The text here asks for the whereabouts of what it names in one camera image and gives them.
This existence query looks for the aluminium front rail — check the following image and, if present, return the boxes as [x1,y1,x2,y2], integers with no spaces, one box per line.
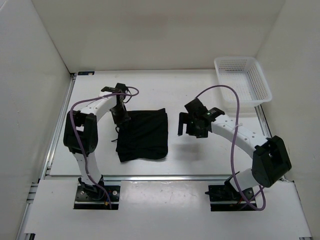
[103,174,230,182]

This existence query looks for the black shorts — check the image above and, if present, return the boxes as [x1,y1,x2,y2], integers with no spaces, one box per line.
[115,108,169,163]

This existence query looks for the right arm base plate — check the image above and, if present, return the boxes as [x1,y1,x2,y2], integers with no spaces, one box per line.
[205,185,255,212]

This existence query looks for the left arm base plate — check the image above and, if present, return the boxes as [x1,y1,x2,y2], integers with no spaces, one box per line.
[73,184,121,211]

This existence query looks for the aluminium right rail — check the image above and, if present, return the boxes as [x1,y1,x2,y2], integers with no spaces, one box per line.
[255,105,272,138]

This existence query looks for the aluminium left rail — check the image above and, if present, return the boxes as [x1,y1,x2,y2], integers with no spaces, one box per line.
[15,72,78,240]

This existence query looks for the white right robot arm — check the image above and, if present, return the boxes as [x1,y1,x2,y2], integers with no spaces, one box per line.
[177,98,292,200]

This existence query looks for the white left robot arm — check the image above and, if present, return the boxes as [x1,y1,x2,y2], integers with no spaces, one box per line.
[63,83,134,201]

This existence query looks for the white perforated plastic basket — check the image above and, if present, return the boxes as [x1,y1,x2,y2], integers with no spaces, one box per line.
[214,56,273,114]

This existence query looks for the aluminium rail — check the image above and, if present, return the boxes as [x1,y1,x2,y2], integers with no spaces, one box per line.
[15,72,78,240]
[103,174,230,182]
[255,105,272,138]

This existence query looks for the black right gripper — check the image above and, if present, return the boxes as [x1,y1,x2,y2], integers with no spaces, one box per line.
[178,112,208,138]

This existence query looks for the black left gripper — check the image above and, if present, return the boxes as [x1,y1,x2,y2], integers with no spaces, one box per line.
[109,104,130,130]

